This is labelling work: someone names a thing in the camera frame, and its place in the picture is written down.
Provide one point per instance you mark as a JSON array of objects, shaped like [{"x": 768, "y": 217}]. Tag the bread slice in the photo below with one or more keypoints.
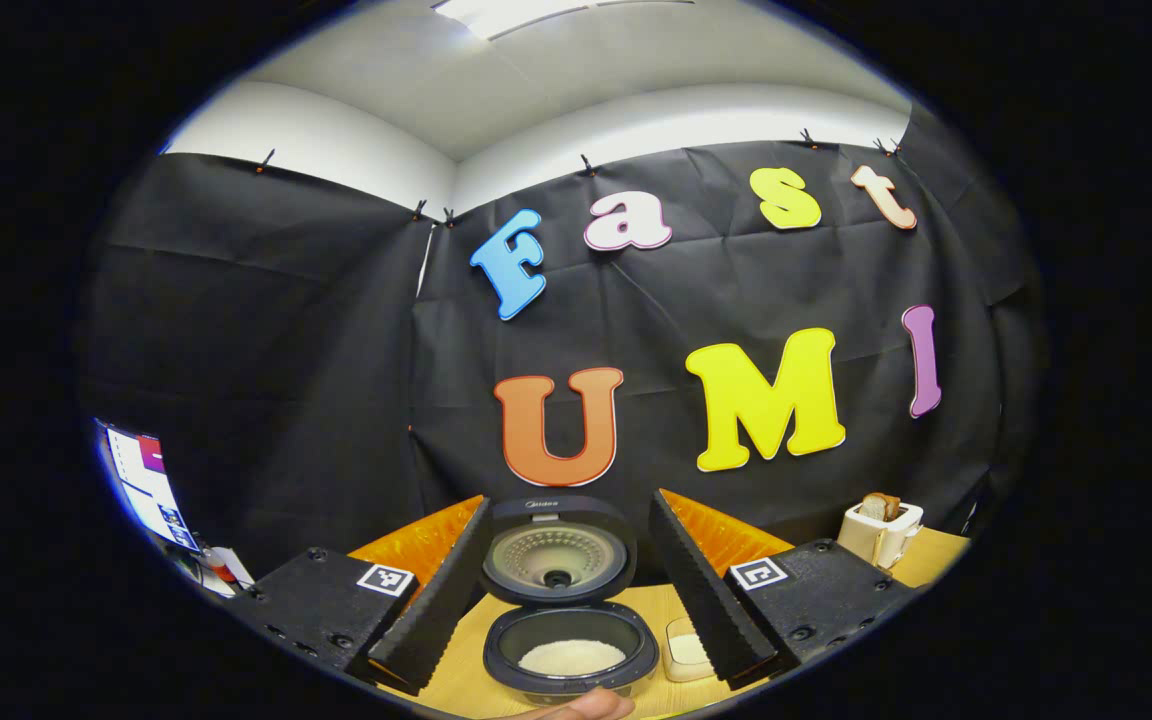
[
  {"x": 872, "y": 508},
  {"x": 893, "y": 507}
]

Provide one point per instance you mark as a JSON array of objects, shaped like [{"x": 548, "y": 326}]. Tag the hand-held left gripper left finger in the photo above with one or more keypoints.
[{"x": 446, "y": 600}]

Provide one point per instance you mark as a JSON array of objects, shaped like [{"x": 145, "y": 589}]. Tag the computer monitor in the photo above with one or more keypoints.
[{"x": 146, "y": 480}]

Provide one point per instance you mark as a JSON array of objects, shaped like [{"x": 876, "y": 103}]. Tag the white rice pile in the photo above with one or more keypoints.
[{"x": 571, "y": 657}]

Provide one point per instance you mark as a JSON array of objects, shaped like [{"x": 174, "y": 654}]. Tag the white side stand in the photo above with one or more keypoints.
[{"x": 239, "y": 562}]

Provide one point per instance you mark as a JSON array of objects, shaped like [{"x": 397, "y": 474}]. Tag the white toaster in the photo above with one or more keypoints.
[{"x": 871, "y": 540}]

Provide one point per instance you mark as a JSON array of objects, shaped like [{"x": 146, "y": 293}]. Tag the dark grey rice cooker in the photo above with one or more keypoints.
[{"x": 556, "y": 515}]

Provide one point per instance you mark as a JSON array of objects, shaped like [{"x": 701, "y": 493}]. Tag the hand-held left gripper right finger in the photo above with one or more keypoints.
[{"x": 701, "y": 600}]

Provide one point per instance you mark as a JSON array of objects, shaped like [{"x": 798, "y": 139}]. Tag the black red-banded tool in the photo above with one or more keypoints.
[{"x": 221, "y": 573}]

